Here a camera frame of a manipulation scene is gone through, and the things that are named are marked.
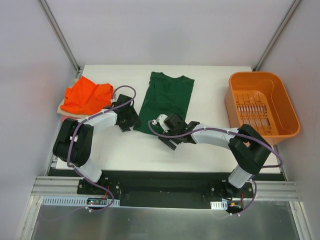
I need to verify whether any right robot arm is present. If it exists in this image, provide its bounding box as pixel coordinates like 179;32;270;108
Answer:
151;114;271;200

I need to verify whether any right aluminium frame post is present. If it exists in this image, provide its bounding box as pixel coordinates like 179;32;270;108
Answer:
251;0;303;72

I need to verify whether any beige folded t shirt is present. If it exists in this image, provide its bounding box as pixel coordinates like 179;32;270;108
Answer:
56;78;119;120

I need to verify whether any white cable duct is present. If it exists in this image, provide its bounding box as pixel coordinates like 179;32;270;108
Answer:
210;200;228;210
42;196;120;208

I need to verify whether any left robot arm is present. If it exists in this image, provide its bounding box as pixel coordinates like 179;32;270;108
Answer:
52;94;141;195

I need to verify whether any orange folded t shirt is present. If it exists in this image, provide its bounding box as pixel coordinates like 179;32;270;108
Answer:
60;76;114;116

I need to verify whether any left aluminium frame post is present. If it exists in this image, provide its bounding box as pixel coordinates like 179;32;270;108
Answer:
37;0;81;73

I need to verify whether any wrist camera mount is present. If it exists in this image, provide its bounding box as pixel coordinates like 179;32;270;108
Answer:
111;92;119;103
151;114;169;133

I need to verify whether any pink folded t shirt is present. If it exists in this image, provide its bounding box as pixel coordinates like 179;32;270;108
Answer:
60;115;75;122

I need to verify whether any dark green t shirt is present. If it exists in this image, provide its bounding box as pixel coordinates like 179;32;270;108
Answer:
133;71;195;135

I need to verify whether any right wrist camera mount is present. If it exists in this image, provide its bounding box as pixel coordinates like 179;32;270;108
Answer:
151;114;169;133

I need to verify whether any left white cable duct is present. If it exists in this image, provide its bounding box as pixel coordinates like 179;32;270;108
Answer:
42;196;120;208

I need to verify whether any right white cable duct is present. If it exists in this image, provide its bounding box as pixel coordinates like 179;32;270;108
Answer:
210;200;228;210

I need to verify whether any orange plastic basket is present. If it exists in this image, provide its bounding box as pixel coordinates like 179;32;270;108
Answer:
224;71;301;146

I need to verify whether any aluminium frame post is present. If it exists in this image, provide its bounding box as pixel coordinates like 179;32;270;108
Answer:
37;0;81;73
251;0;303;72

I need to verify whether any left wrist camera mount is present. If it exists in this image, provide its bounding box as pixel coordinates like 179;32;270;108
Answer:
111;92;119;103

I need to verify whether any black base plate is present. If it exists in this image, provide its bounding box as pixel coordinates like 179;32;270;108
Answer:
47;168;253;209

